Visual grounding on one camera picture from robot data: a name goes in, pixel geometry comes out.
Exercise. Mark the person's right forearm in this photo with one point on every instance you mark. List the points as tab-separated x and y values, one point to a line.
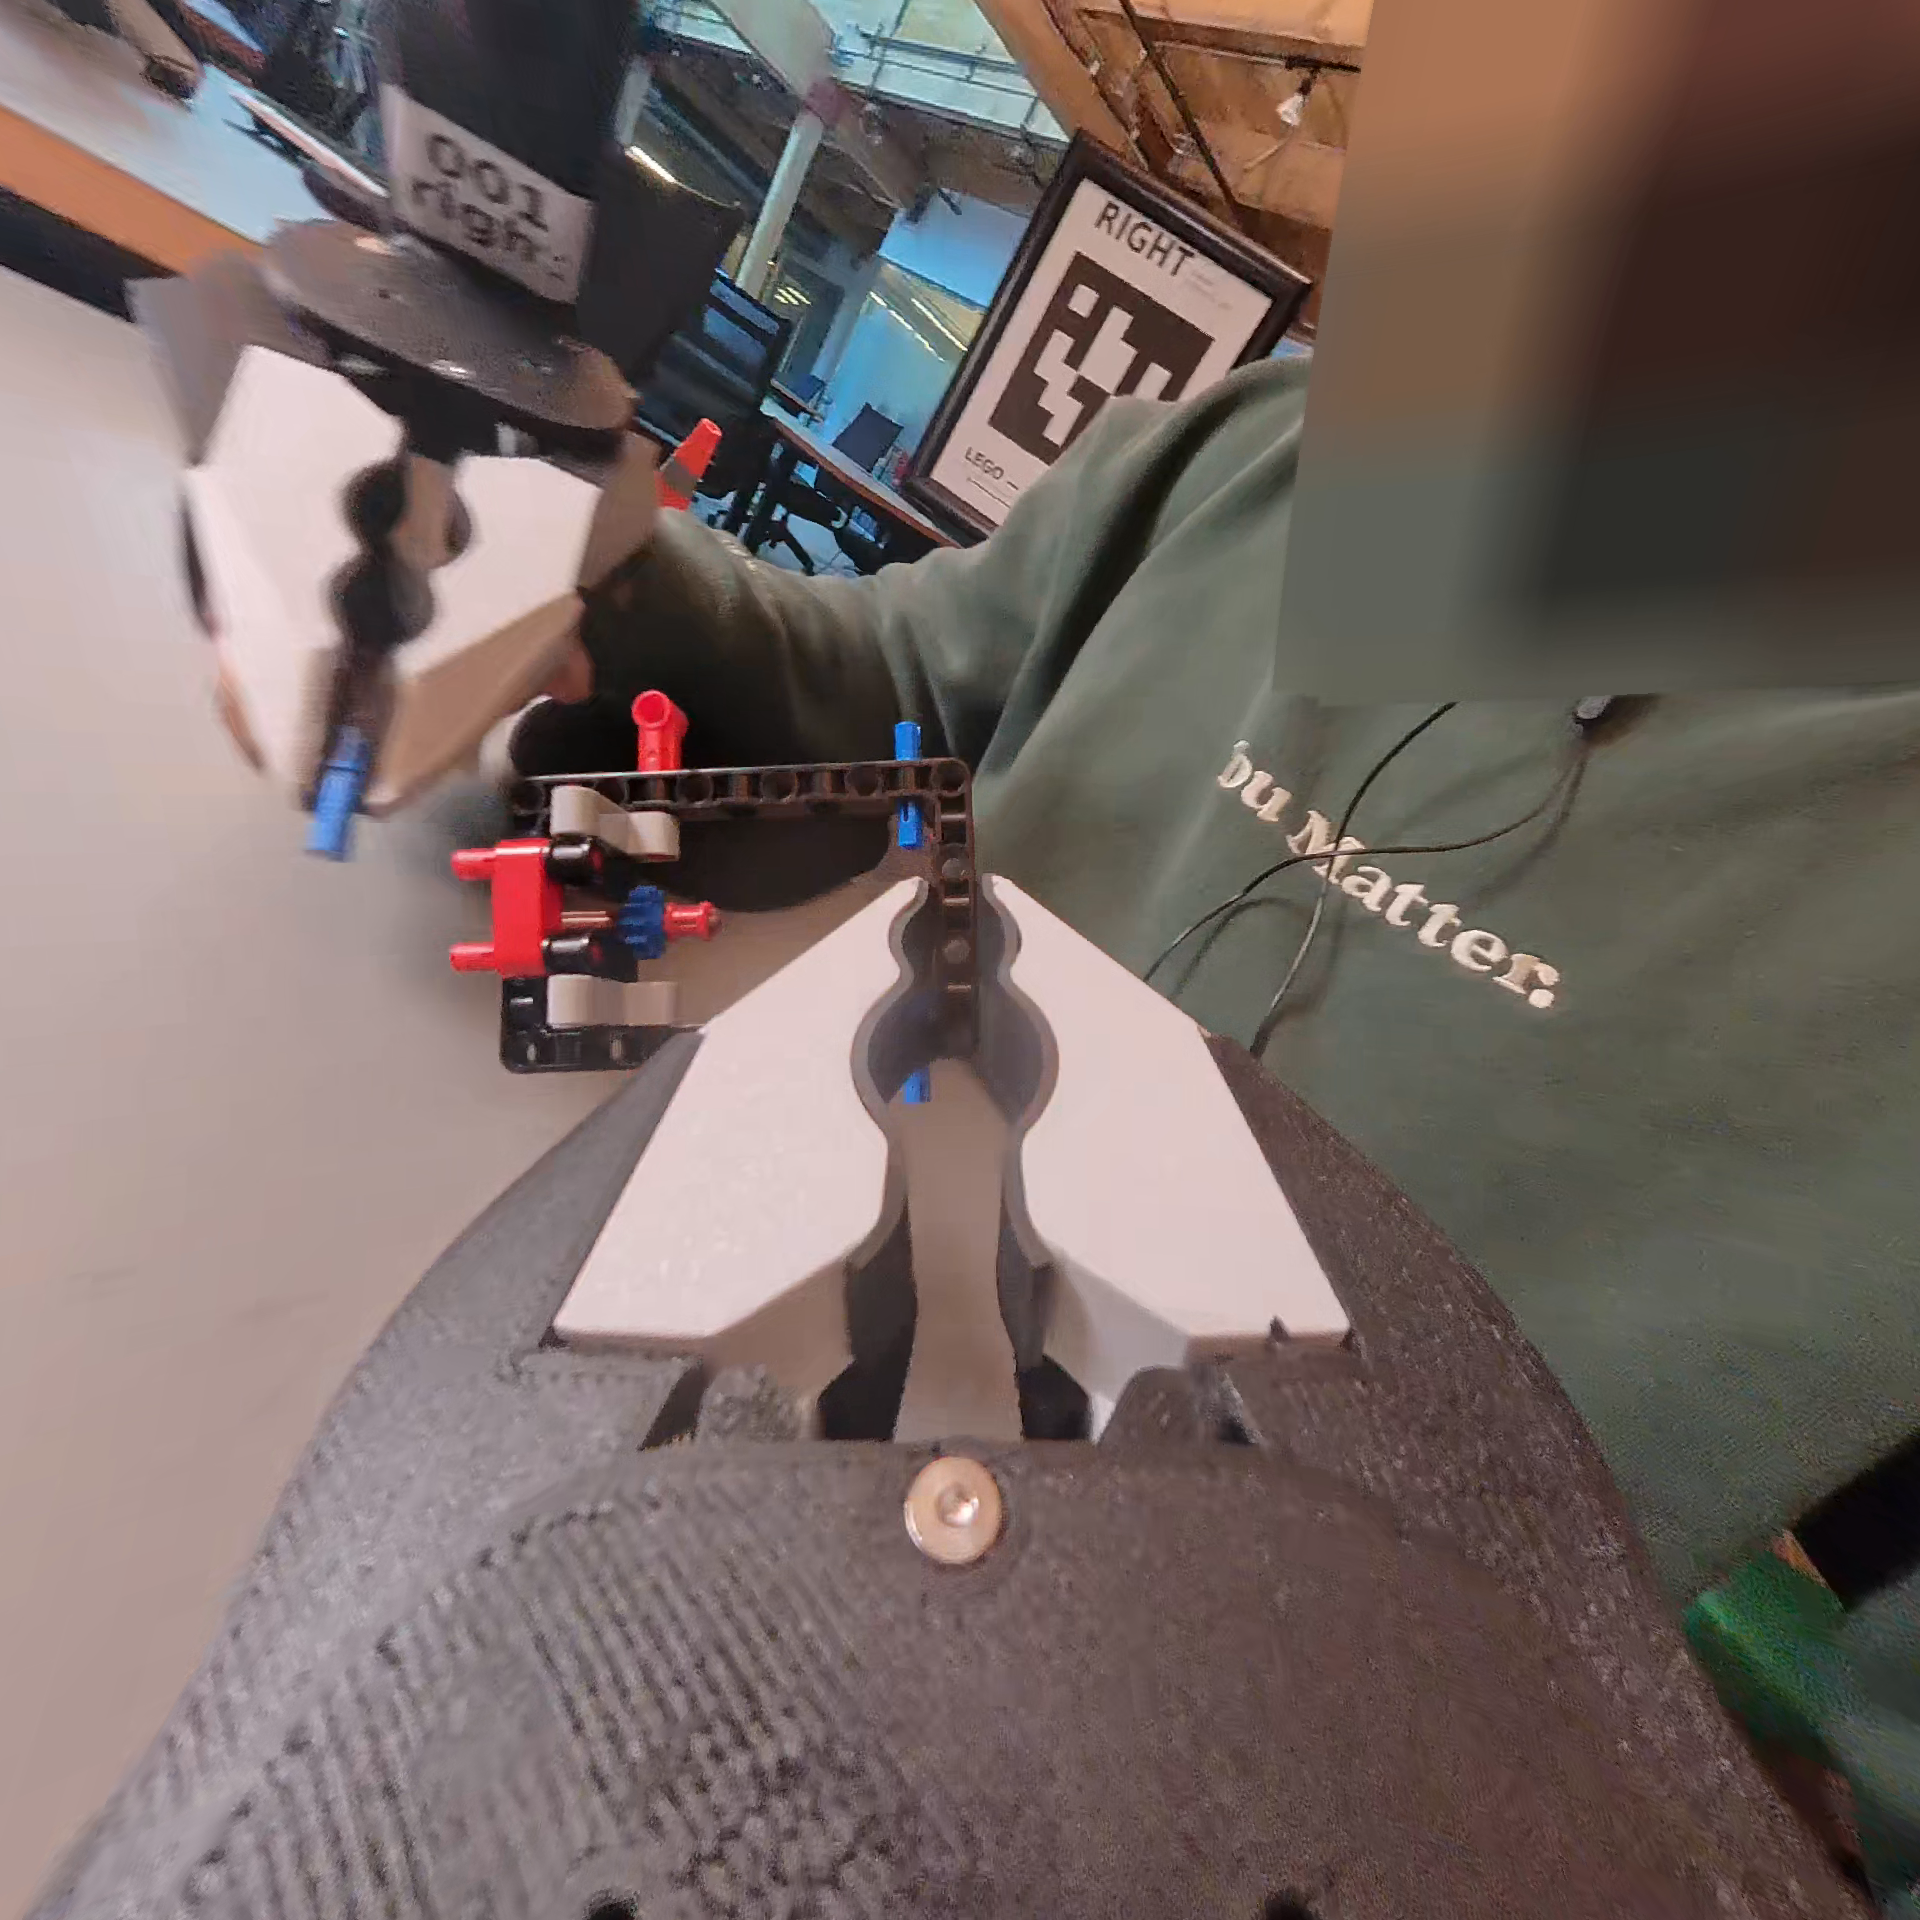
752	632

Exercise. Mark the person's right hand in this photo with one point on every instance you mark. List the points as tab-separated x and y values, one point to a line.
565	667

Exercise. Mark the black framed marker sign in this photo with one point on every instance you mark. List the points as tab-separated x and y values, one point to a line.
1110	330

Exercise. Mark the green plastic object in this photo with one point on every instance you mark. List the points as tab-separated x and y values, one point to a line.
1786	1668

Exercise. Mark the orange traffic cone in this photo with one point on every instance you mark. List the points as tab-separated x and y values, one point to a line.
691	456

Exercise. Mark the black office chair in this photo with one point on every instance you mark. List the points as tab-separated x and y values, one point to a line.
668	285

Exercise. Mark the wooden side table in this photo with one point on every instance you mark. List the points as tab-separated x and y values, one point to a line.
121	167

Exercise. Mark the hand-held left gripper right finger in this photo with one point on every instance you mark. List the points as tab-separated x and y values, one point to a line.
1184	1199

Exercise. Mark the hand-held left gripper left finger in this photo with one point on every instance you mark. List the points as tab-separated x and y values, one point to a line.
719	1187

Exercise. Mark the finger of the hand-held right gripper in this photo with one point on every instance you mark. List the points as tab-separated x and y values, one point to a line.
272	528
510	598

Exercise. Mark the black lego frame assembly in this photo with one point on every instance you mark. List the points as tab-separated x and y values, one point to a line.
752	785

